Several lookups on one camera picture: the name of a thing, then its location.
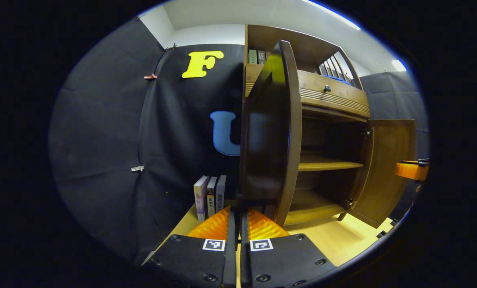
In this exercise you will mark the green book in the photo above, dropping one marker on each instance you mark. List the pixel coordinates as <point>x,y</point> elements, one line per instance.
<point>252,56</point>

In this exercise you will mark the wooden double-door shoe cabinet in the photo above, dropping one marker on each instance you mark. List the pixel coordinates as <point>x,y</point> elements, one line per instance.
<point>314,46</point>

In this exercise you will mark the metal door hinge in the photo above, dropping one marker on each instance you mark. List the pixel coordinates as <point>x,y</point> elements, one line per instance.
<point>349,202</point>
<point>367,133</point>

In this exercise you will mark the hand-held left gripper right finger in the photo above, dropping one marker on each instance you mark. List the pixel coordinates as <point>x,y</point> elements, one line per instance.
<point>244,260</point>

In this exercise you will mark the silver clip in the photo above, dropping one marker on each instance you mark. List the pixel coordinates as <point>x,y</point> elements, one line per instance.
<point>137,168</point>

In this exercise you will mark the dark book with yellow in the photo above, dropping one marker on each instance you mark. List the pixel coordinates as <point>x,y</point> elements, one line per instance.
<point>211,198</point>

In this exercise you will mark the white and purple book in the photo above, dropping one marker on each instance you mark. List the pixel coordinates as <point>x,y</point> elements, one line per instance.
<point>200,198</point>

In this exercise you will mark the copper clip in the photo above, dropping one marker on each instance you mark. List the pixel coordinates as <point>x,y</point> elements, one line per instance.
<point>150,76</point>

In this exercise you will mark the ceiling light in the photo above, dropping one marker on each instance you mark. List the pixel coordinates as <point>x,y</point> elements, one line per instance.
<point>399,65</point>

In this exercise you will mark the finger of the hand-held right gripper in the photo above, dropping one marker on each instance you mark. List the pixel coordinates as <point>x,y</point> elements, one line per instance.
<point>410,171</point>

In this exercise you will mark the wooden inner shelf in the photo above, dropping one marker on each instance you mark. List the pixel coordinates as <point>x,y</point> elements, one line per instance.
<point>326,164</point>

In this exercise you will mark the wooden cabinet drawer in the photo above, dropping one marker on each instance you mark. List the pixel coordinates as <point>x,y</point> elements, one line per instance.
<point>342,94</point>

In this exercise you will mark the lavender book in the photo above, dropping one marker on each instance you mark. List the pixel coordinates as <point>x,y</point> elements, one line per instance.
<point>221,194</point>

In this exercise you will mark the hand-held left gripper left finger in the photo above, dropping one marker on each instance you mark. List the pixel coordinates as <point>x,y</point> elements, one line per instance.
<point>231,256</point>

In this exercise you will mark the wooden shoe cabinet door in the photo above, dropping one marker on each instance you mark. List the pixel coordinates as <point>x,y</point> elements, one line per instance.
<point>386,168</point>
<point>270,140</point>

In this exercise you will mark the grey book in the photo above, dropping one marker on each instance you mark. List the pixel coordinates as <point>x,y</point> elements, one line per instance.
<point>261,57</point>

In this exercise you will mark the blue towel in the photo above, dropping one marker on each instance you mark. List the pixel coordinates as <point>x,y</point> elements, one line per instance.
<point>338,80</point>

